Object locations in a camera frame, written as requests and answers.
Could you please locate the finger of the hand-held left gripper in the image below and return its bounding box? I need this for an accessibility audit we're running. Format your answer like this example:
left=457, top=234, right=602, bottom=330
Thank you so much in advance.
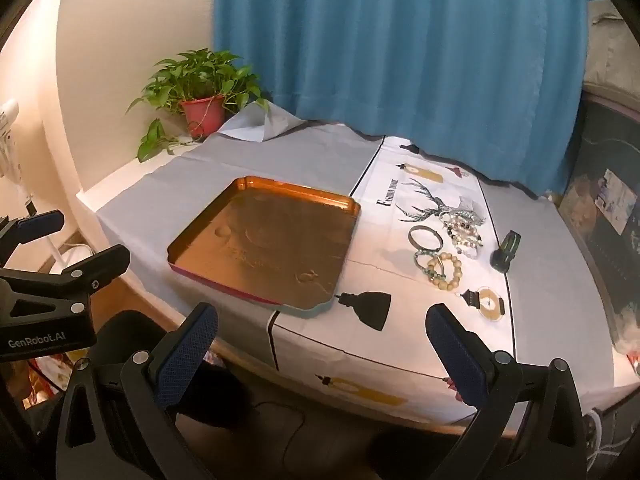
left=0, top=244, right=132, bottom=320
left=0, top=210, right=66, bottom=264

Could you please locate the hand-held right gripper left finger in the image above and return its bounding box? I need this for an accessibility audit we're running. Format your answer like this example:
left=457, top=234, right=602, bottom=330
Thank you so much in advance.
left=55, top=302, right=221, bottom=480

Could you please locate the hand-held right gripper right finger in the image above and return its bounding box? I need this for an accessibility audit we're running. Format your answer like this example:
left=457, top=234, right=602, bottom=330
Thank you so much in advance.
left=425, top=302, right=588, bottom=480

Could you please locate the wooden bead bracelet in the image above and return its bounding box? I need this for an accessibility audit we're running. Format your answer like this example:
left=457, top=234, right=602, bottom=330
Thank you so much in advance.
left=426, top=252, right=463, bottom=291

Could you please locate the white pearl bracelet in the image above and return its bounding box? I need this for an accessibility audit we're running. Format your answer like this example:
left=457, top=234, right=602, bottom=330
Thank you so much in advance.
left=452, top=232, right=485, bottom=261

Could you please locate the green black wristband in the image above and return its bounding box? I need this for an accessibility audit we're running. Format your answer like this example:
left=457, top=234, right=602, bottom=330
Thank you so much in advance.
left=490, top=230, right=522, bottom=272

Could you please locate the silver metal bangle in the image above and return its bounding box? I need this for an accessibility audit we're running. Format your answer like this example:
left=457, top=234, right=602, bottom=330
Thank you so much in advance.
left=408, top=226, right=444, bottom=251

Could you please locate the dark bead bracelet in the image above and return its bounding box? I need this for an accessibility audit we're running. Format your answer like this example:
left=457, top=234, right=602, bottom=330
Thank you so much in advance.
left=440, top=210, right=476, bottom=237

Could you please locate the copper metal tray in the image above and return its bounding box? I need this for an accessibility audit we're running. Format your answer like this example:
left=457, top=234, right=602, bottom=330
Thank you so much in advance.
left=166, top=176, right=362, bottom=320

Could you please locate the white standing fan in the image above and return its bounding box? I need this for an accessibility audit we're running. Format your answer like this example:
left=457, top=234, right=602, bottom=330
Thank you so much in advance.
left=0, top=100, right=38, bottom=211

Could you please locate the red flower pot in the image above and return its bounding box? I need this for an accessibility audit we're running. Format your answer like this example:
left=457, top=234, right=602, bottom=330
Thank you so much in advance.
left=180, top=95, right=226, bottom=141

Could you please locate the clear plastic storage box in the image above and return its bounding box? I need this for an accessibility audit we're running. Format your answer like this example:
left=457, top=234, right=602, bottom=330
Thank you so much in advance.
left=557, top=85, right=640, bottom=361

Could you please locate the green leafy plant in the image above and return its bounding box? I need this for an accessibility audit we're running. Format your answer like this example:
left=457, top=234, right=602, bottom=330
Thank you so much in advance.
left=125, top=49, right=273, bottom=163

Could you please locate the grey white printed tablecloth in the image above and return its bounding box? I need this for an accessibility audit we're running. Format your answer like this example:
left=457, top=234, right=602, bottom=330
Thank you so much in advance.
left=95, top=105, right=621, bottom=428

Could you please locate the blue curtain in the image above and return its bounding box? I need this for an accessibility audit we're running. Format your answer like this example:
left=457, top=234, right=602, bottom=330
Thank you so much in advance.
left=212, top=0, right=608, bottom=196

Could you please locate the beige fabric bag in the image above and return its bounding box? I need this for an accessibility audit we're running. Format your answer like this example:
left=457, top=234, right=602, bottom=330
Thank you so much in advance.
left=582, top=0, right=640, bottom=96

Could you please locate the black floor cable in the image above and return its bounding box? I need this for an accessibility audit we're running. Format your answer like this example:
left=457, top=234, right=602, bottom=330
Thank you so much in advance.
left=250, top=400, right=308, bottom=441

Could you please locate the pink crystal bead bracelet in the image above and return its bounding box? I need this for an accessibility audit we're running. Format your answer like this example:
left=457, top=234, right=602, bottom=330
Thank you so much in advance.
left=450, top=209, right=487, bottom=234

